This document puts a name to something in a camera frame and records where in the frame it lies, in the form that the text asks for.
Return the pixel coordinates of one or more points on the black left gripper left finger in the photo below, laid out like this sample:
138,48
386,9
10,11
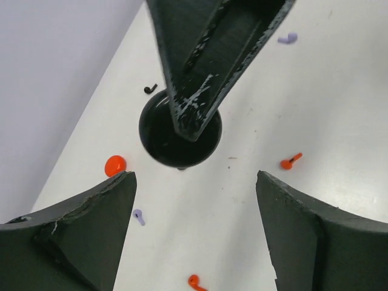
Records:
75,244

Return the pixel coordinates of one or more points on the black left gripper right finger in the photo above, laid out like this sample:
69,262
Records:
316,246

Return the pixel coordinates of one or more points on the black earbud charging case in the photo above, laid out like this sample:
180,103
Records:
160,140

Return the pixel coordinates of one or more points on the orange earbud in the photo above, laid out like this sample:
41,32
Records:
194,282
287,164

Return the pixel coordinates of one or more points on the black earbud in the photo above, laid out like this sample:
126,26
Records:
150,90

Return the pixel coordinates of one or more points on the orange charging case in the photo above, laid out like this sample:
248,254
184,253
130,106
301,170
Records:
114,165

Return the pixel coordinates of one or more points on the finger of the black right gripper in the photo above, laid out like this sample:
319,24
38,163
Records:
205,47

